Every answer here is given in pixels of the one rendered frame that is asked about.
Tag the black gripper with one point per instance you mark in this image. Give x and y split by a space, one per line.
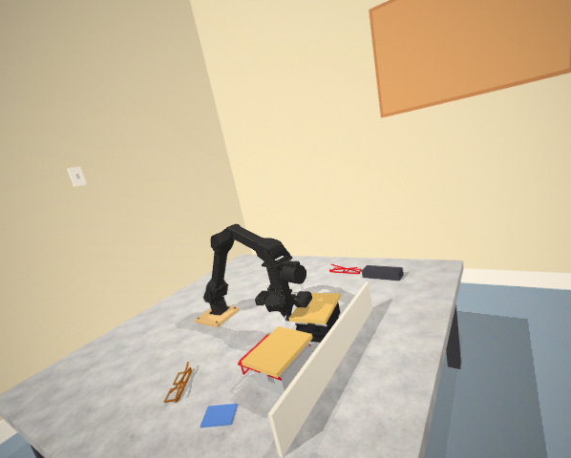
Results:
302 299

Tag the cream flat panel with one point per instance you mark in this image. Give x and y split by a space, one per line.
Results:
293 407

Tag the blue flat square pad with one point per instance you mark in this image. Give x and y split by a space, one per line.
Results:
216 416

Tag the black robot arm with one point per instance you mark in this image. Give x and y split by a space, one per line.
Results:
268 250

